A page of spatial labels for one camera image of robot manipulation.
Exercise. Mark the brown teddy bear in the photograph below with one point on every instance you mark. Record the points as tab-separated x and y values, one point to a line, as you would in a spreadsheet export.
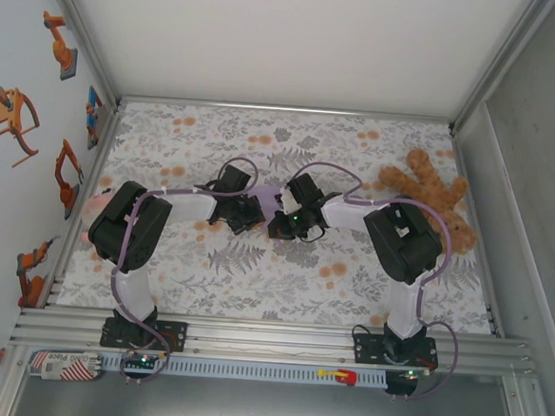
423	170

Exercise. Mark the purple cloth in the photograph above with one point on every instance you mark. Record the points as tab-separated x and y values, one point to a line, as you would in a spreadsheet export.
267	200

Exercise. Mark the aluminium mounting rail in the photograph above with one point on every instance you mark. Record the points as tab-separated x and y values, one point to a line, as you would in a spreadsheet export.
273	341

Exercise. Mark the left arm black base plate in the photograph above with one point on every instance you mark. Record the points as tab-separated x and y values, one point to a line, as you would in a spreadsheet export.
175	336

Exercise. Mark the floral tablecloth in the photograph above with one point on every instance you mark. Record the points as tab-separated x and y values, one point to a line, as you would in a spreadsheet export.
277	284

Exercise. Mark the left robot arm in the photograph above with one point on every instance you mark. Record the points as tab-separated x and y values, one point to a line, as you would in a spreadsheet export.
114	225

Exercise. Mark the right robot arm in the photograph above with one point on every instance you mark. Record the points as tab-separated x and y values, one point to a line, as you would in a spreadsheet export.
399	245

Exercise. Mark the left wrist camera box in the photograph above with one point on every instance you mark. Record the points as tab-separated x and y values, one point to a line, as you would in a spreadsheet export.
235	179

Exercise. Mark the orange claw machine wall sticker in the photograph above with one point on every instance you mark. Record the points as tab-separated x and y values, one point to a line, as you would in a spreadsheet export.
10	113

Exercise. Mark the aluminium frame cross bar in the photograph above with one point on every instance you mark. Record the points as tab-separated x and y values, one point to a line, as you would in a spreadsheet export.
284	109

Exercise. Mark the pink plush toy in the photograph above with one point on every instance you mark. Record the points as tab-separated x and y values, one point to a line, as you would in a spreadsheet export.
94	205

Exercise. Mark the red yellow connector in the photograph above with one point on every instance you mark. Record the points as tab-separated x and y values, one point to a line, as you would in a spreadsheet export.
346	376

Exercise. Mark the aluminium side rail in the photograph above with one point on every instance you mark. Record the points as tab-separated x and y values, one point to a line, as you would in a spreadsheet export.
458	154
105	143

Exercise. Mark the blue orange wall sticker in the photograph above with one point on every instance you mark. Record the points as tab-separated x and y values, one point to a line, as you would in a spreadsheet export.
94	109

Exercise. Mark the aluminium frame post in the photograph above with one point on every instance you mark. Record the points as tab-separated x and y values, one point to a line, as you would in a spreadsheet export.
85	32
502	62

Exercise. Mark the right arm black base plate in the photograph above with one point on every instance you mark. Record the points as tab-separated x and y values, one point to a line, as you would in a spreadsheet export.
365	350

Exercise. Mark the red striped printed pack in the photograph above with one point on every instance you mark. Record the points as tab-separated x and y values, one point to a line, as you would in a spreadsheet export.
64	367

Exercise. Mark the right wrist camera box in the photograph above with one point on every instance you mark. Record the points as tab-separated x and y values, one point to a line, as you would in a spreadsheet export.
304	188

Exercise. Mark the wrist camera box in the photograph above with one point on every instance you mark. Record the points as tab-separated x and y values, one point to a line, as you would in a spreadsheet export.
235	179
304	188

